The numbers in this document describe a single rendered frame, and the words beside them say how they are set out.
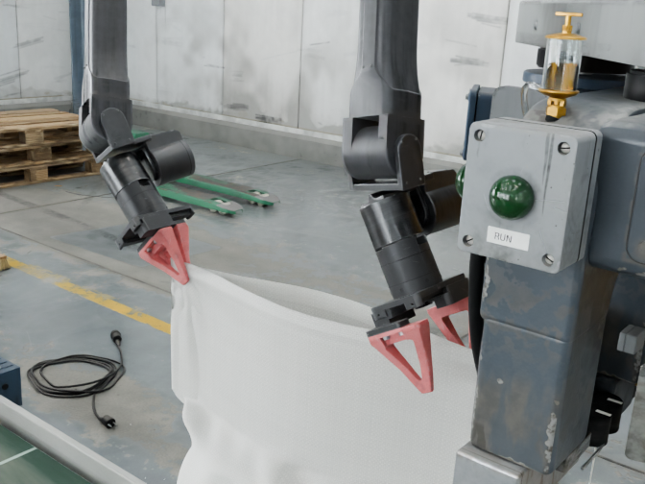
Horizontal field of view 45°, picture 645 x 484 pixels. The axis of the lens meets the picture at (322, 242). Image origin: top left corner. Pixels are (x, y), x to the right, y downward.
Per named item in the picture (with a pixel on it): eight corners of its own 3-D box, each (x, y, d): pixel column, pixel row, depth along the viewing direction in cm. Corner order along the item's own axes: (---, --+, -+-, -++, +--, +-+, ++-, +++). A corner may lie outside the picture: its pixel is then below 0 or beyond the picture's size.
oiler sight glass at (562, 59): (535, 87, 57) (541, 37, 56) (549, 86, 59) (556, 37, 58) (568, 91, 55) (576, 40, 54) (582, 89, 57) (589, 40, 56)
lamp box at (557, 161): (456, 250, 55) (469, 120, 53) (485, 237, 59) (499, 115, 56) (559, 276, 51) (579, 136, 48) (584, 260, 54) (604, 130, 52)
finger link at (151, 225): (214, 265, 108) (180, 209, 110) (174, 278, 102) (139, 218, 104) (190, 290, 112) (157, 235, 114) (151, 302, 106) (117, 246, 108)
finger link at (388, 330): (478, 371, 82) (445, 286, 83) (443, 394, 77) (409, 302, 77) (426, 383, 86) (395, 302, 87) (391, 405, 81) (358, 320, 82)
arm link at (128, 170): (93, 174, 113) (99, 153, 109) (136, 159, 117) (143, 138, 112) (116, 213, 112) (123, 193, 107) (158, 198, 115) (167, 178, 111)
